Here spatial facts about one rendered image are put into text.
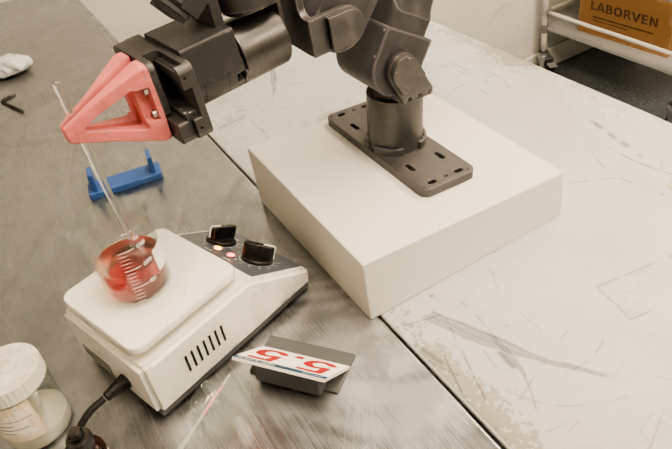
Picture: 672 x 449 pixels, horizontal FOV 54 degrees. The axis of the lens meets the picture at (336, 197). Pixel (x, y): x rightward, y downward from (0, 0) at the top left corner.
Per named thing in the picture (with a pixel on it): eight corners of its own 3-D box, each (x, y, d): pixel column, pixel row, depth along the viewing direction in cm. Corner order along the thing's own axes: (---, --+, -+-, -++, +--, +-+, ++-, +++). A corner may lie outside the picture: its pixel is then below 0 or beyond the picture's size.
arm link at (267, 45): (223, 24, 53) (291, -7, 56) (190, 8, 57) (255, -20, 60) (244, 98, 58) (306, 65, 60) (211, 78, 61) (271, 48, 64)
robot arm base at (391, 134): (425, 133, 63) (481, 111, 66) (320, 63, 77) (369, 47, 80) (424, 200, 68) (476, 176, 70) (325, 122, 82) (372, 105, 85)
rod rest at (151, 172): (160, 166, 94) (152, 145, 91) (163, 178, 91) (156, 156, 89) (89, 189, 92) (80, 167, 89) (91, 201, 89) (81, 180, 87)
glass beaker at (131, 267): (158, 254, 64) (129, 184, 59) (188, 287, 60) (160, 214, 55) (90, 291, 61) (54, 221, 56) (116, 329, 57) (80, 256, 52)
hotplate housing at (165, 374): (231, 244, 77) (214, 190, 73) (313, 287, 70) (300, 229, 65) (67, 372, 65) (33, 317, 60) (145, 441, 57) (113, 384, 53)
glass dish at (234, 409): (264, 388, 60) (259, 372, 59) (248, 442, 56) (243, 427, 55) (207, 385, 61) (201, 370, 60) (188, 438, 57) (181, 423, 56)
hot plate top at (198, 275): (163, 231, 68) (160, 224, 68) (241, 274, 61) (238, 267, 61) (61, 303, 61) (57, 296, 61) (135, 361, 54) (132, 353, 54)
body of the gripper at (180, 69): (169, 72, 50) (250, 33, 53) (116, 40, 57) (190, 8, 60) (196, 143, 54) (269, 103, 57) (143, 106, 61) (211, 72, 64)
